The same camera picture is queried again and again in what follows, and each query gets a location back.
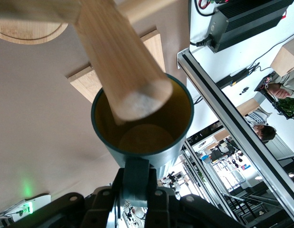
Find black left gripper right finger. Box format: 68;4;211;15
146;167;233;228

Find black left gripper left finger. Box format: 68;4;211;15
37;168;126;228

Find teal cup with yellow inside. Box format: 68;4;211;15
90;73;194;208

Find wooden cup rack with pegs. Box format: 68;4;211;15
0;0;177;126

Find brown table cover mat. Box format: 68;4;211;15
0;0;191;228

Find dark-haired person, striped shirt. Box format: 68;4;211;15
245;108;278;146

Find black flat power adapter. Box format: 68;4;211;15
215;67;251;87

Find green plant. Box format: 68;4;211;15
277;97;294;124

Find person in beige shirt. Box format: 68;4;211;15
267;68;294;100

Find light brown box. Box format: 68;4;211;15
271;39;294;77

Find black finned power supply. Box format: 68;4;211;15
207;0;290;53

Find wooden cutting board, metal handle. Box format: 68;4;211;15
65;29;167;103

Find aluminium table edge rail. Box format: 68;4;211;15
177;46;294;228

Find black power supply cord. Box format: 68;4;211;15
189;34;213;48

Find red wires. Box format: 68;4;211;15
193;0;218;10

